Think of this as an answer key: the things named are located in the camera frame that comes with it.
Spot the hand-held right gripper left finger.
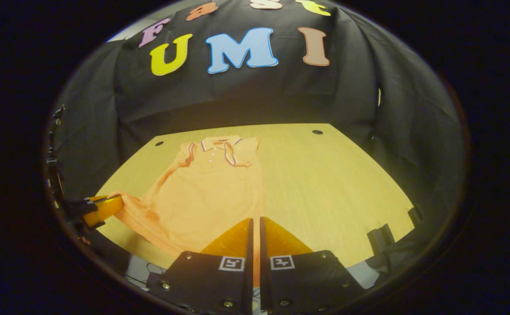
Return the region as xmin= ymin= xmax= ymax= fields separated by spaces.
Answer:
xmin=145 ymin=217 xmax=254 ymax=315

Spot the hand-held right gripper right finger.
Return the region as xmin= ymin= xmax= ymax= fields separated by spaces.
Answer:
xmin=259 ymin=216 xmax=367 ymax=315

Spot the orange T-shirt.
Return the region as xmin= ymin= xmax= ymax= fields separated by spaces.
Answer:
xmin=107 ymin=136 xmax=266 ymax=287

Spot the dark block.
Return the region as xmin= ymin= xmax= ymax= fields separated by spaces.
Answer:
xmin=407 ymin=206 xmax=423 ymax=227
xmin=367 ymin=224 xmax=397 ymax=256

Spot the black backdrop cloth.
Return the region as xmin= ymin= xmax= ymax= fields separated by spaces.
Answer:
xmin=47 ymin=0 xmax=468 ymax=263

